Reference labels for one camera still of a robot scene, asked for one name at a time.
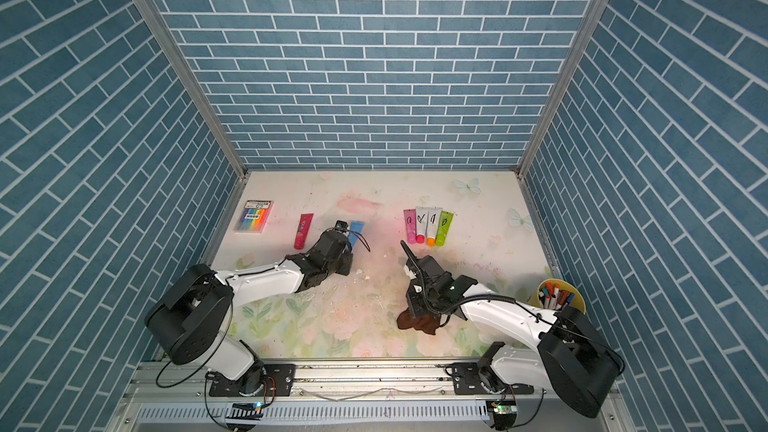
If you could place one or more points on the red toothpaste tube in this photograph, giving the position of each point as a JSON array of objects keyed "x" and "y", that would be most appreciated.
[{"x": 302, "y": 231}]

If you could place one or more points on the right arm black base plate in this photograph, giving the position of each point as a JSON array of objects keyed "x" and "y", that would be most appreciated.
[{"x": 471, "y": 379}]

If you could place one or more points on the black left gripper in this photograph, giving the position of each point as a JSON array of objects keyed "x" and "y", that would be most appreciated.
[{"x": 347, "y": 262}]

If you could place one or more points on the rainbow highlighter pen pack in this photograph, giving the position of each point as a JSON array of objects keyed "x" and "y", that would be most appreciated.
[{"x": 254, "y": 216}]

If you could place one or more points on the blue toothpaste tube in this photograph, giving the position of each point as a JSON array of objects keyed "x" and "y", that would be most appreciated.
[{"x": 355, "y": 231}]

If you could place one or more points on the magenta toothpaste tube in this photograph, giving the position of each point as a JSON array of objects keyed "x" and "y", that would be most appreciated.
[{"x": 410, "y": 220}]

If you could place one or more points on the brown wiping cloth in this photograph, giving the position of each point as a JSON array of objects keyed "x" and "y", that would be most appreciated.
[{"x": 428, "y": 324}]

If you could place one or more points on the aluminium right corner post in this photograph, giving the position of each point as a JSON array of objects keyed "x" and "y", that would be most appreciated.
[{"x": 593, "y": 13}]

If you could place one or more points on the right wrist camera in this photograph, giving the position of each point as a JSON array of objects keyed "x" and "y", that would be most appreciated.
[{"x": 410, "y": 272}]

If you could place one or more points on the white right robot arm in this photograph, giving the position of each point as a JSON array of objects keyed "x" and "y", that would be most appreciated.
[{"x": 563, "y": 354}]

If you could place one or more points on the green toothpaste tube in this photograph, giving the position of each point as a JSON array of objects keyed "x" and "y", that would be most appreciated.
[{"x": 444, "y": 224}]

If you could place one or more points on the aluminium corner post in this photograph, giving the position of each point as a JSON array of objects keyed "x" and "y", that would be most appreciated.
[
  {"x": 150, "y": 13},
  {"x": 593, "y": 13}
]

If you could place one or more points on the yellow cup of markers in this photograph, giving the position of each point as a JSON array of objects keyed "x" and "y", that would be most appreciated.
[{"x": 556, "y": 294}]

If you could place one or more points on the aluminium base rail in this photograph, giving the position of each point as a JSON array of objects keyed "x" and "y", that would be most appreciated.
[{"x": 356, "y": 395}]

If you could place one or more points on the aluminium left corner post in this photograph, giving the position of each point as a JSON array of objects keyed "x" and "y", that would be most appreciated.
[{"x": 150, "y": 13}]

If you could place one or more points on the white pink-capped toothpaste tube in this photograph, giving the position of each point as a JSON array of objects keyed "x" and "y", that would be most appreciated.
[{"x": 421, "y": 224}]

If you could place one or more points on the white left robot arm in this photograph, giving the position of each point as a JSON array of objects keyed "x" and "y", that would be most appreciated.
[{"x": 191, "y": 320}]

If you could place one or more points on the white orange-capped toothpaste tube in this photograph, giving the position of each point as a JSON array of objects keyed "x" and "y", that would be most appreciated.
[{"x": 433, "y": 222}]

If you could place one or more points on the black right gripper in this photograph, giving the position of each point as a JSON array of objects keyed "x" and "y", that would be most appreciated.
[{"x": 411, "y": 300}]

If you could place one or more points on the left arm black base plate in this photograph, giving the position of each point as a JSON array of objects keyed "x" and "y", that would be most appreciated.
[{"x": 270, "y": 380}]

